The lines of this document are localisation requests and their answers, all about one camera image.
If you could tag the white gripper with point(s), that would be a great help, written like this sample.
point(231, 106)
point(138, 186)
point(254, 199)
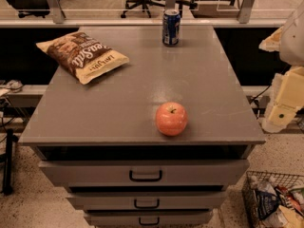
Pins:
point(293, 43)

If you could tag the brown sea salt chip bag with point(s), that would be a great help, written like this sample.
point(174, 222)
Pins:
point(83, 56)

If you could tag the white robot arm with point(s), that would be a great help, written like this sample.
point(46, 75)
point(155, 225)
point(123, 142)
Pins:
point(288, 40)

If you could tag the red snack bag in basket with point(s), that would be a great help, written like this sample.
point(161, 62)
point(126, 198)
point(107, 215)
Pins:
point(287, 199)

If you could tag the dark snack bag in basket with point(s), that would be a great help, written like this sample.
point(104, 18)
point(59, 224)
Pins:
point(266, 199)

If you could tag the red apple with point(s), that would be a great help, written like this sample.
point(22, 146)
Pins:
point(171, 118)

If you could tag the grey drawer cabinet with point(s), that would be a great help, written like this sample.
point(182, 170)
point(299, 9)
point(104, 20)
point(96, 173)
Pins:
point(89, 137)

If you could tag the blue soda can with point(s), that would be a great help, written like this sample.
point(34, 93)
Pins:
point(171, 27)

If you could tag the black office chair centre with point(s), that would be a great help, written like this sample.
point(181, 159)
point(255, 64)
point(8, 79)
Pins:
point(142, 4)

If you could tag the black stand left edge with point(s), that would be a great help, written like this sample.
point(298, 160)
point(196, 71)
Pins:
point(10, 140)

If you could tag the wire basket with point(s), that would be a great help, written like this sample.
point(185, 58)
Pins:
point(294, 183)

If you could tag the middle drawer black handle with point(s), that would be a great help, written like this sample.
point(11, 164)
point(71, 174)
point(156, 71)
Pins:
point(146, 204)

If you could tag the drawer black handle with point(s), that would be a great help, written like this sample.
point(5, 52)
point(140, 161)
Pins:
point(145, 177)
point(146, 204)
point(149, 221)

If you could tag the top drawer black handle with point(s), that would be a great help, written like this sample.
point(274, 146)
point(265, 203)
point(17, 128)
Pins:
point(145, 177)

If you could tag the bottom drawer black handle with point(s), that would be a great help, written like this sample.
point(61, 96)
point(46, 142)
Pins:
point(149, 221)

